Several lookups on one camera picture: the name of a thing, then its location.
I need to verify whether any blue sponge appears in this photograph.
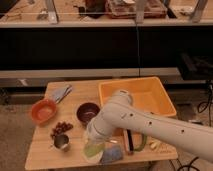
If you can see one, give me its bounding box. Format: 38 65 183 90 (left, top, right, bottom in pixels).
101 146 123 164

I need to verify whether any yellow banana toy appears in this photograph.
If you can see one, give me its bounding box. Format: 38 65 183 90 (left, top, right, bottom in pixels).
149 140 161 150

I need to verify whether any bunch of red grapes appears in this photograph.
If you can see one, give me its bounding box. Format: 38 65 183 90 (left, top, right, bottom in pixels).
50 122 73 139

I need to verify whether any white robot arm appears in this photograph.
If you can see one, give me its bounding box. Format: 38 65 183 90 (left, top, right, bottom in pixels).
86 90 213 163

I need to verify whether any black cable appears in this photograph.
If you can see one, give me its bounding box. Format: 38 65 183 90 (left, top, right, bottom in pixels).
169 79 213 171

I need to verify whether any orange bowl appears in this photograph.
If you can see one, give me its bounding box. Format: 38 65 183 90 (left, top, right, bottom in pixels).
29 99 57 125

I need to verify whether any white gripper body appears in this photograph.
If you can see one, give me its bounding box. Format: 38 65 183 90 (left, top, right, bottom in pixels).
84 120 108 146

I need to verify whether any blue cloth with utensil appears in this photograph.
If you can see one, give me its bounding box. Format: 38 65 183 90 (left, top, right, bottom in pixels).
51 85 72 103

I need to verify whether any dark purple bowl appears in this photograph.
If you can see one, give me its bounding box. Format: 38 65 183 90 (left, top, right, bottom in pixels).
76 102 100 126

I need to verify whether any yellow plastic tray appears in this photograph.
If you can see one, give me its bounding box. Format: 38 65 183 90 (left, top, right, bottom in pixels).
97 76 177 129

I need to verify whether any green plastic cup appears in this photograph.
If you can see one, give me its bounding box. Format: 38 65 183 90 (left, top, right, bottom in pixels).
83 142 105 158

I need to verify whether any small metal cup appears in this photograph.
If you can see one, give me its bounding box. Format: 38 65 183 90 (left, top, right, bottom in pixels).
53 134 70 151

